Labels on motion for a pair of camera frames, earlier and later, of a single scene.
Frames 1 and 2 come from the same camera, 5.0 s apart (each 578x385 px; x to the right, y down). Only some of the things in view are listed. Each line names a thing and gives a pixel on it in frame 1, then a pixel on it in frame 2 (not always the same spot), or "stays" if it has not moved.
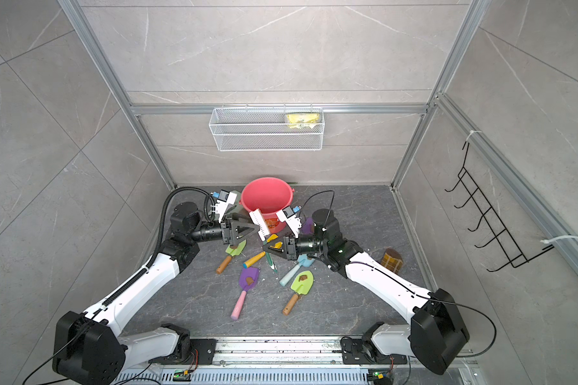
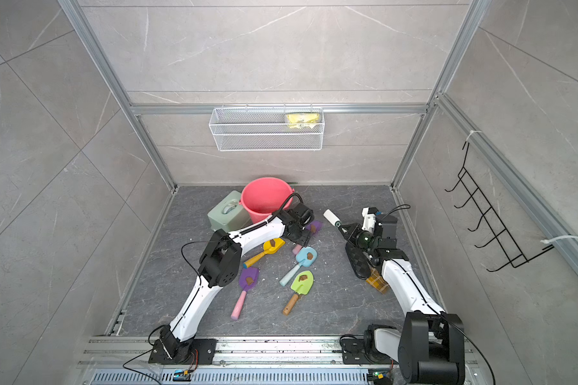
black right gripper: (291, 247) -> (356, 230)
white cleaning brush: (263, 230) -> (331, 217)
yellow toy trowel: (277, 245) stays
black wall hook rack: (502, 241) stays
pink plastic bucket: (269, 195) stays
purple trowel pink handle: (247, 278) stays
